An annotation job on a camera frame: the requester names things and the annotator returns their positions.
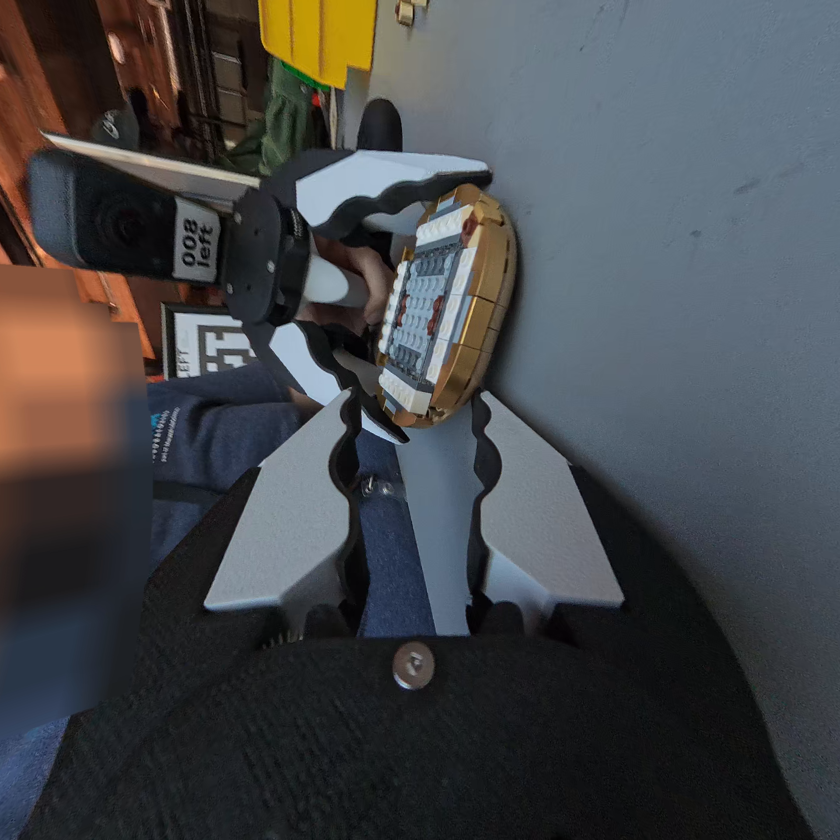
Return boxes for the round gold lego base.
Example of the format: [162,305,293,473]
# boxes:
[373,182,518,431]

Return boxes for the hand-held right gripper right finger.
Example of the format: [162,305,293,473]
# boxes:
[468,390,626,611]

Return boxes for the yellow stacked plastic bins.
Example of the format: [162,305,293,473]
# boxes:
[257,0,379,91]

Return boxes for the white board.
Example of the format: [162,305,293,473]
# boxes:
[38,130,262,206]

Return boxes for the person's left hand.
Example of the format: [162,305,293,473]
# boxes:
[315,233,397,329]

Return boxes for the framed tag sign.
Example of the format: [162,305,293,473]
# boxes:
[159,301,263,382]

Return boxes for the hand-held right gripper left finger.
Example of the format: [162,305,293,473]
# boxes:
[203,390,363,634]

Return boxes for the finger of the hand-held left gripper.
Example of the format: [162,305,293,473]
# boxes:
[270,148,494,249]
[251,320,412,448]

